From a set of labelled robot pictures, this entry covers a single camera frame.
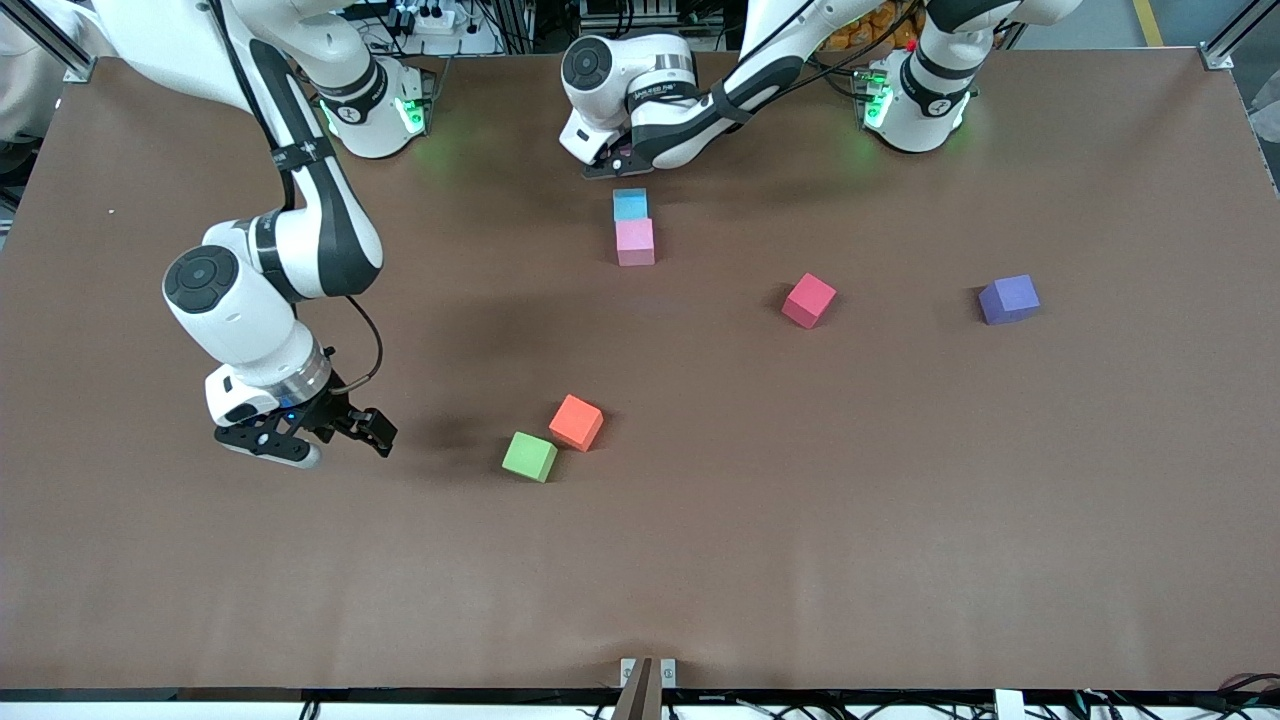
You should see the white power strip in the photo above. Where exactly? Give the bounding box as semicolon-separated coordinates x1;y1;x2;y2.
390;3;463;33

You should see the pink foam cube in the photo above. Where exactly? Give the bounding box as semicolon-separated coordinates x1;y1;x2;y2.
616;219;656;267

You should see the orange foam cube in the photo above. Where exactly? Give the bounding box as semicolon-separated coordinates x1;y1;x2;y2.
548;394;605;453

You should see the silver aluminium frame profile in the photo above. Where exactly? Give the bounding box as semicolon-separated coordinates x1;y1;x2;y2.
1200;0;1263;71
0;0;98;83

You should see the electrical control unit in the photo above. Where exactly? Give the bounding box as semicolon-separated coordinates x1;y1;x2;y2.
578;0;669;39

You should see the red foam cube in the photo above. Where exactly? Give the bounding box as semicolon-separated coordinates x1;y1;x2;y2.
781;272;838;330

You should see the brown camera pole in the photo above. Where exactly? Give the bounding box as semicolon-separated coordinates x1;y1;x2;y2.
612;658;663;720

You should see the pile of orange objects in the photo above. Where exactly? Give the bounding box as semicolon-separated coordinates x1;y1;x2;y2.
820;3;921;53

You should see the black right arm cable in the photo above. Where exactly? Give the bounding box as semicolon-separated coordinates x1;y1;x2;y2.
210;0;385;393

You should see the green foam cube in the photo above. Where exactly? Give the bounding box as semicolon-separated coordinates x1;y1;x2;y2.
501;431;559;484

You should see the purple foam cube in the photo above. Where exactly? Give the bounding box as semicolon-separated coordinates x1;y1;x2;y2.
978;274;1041;326

